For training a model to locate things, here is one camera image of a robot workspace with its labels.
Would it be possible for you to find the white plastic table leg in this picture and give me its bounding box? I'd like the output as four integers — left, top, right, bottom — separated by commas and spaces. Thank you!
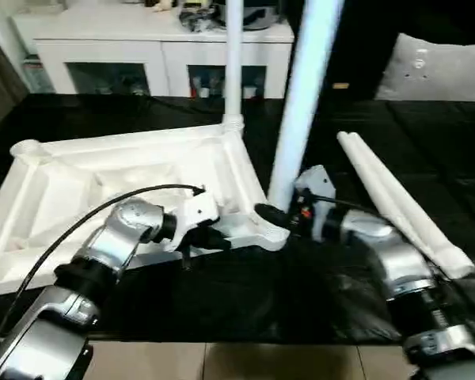
268, 0, 345, 211
221, 0, 245, 138
336, 131, 432, 262
350, 132, 475, 279

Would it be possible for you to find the white plastic table top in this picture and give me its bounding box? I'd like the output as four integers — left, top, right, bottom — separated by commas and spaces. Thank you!
0, 120, 292, 306

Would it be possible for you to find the black table mat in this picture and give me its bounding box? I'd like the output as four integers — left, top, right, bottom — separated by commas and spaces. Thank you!
0, 93, 475, 345

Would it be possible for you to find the black cabinet with gold label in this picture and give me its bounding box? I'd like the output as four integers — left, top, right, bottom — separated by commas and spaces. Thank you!
287, 0, 475, 100

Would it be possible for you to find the white pillow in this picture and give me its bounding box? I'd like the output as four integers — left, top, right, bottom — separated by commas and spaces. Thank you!
375, 33, 475, 102

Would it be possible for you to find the white glass-door cabinet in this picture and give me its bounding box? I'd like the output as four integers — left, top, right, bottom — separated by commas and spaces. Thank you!
9, 0, 296, 100

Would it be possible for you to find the dark grey curtain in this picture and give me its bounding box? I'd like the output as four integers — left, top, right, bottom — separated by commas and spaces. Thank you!
0, 15, 29, 131

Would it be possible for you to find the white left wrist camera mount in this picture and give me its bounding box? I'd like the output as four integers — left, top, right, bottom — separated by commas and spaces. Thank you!
168, 192, 219, 254

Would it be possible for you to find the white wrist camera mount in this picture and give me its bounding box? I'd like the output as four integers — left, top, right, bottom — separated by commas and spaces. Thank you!
168, 192, 219, 254
294, 165, 337, 238

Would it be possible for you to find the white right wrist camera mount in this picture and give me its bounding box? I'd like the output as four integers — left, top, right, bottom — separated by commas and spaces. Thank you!
294, 165, 337, 238

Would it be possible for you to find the grey bag with black strap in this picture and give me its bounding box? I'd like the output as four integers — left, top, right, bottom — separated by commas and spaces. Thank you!
213, 0, 286, 31

